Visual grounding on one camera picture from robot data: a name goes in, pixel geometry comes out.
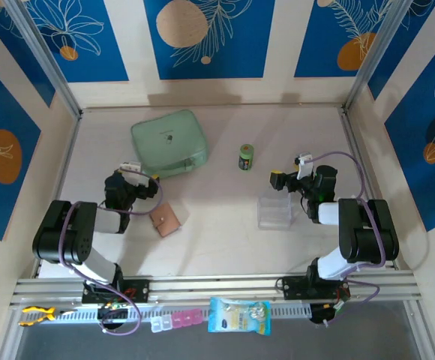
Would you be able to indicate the tan leather card holder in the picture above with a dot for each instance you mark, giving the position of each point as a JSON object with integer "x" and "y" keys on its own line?
{"x": 165, "y": 221}

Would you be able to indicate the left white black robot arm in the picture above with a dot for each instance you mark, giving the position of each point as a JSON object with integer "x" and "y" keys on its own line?
{"x": 63, "y": 232}

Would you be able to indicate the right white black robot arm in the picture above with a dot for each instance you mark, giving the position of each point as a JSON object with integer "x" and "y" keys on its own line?
{"x": 367, "y": 232}

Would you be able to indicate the green can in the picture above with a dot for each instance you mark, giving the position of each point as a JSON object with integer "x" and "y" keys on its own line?
{"x": 246, "y": 159}

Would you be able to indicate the green zip pouch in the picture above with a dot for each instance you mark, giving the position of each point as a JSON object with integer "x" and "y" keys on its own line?
{"x": 165, "y": 142}

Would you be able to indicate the pink white pill organizer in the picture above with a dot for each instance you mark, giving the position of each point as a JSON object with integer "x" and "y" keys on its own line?
{"x": 176, "y": 320}

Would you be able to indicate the blue snack packet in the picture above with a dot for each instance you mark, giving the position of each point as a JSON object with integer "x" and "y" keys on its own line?
{"x": 238, "y": 317}

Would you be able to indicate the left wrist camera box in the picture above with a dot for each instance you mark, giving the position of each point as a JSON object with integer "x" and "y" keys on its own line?
{"x": 133, "y": 176}

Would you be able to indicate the aluminium table edge rail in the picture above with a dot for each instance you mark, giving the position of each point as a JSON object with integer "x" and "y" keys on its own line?
{"x": 62, "y": 176}
{"x": 350, "y": 131}

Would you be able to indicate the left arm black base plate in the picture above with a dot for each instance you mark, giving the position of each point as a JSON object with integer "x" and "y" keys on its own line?
{"x": 138, "y": 290}

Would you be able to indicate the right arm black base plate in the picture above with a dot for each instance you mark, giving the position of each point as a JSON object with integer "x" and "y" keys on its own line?
{"x": 296, "y": 287}

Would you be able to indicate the long aluminium mounting rail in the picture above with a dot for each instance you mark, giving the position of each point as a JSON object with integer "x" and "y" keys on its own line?
{"x": 217, "y": 287}

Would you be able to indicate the aluminium frame post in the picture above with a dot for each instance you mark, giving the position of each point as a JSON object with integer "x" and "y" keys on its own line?
{"x": 373, "y": 56}
{"x": 47, "y": 60}

